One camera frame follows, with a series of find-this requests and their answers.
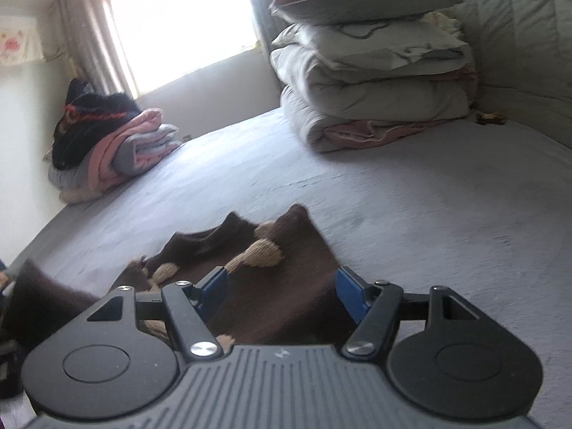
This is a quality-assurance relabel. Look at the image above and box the grey folded duvet pink lining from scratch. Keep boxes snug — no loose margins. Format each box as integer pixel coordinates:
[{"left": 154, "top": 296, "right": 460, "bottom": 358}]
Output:
[{"left": 269, "top": 47, "right": 481, "bottom": 153}]

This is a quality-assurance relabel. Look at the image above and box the quilted grey-green headboard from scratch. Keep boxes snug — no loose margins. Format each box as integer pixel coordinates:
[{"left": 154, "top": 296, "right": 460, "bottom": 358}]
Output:
[{"left": 402, "top": 0, "right": 572, "bottom": 150}]

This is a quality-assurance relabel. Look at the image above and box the grey curtain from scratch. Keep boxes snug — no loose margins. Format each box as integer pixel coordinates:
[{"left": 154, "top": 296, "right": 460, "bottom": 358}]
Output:
[
  {"left": 241, "top": 0, "right": 291, "bottom": 45},
  {"left": 58, "top": 0, "right": 130, "bottom": 99}
]

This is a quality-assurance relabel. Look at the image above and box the grey folded blanket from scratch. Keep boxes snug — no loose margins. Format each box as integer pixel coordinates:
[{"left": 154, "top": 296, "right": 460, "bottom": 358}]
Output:
[{"left": 47, "top": 161, "right": 97, "bottom": 191}]

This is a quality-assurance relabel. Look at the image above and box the floral wall cloth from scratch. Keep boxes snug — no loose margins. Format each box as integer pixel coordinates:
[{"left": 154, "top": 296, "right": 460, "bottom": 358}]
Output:
[{"left": 0, "top": 15, "right": 45, "bottom": 67}]

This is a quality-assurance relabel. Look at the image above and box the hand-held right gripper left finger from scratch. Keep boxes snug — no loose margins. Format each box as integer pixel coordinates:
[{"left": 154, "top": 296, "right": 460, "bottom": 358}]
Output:
[{"left": 87, "top": 266, "right": 231, "bottom": 363}]

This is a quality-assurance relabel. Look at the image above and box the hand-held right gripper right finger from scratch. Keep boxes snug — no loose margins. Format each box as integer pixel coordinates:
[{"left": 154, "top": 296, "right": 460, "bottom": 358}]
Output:
[{"left": 335, "top": 266, "right": 481, "bottom": 362}]

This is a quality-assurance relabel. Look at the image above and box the beige folded cloth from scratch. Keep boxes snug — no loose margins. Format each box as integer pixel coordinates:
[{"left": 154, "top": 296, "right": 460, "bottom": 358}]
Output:
[{"left": 58, "top": 179, "right": 121, "bottom": 204}]

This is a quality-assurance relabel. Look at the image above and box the dark knitted garment red trim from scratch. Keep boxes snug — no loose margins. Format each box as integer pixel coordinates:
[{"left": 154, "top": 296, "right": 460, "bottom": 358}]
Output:
[{"left": 51, "top": 77, "right": 143, "bottom": 171}]

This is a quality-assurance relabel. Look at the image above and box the floral white cloth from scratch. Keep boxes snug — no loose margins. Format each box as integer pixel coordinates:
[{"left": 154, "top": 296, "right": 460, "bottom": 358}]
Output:
[{"left": 422, "top": 9, "right": 463, "bottom": 34}]

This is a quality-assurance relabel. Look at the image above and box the brown sweater with tan flowers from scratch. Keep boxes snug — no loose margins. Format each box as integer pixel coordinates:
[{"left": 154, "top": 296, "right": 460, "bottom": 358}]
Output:
[{"left": 6, "top": 203, "right": 358, "bottom": 358}]

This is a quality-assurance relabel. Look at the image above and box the printed white folded quilt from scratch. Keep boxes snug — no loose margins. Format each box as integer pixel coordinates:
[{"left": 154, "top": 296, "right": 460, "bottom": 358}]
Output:
[{"left": 270, "top": 20, "right": 470, "bottom": 72}]

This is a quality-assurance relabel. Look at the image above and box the window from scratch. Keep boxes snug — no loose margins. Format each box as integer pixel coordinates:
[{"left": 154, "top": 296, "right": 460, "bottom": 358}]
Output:
[{"left": 103, "top": 0, "right": 262, "bottom": 99}]

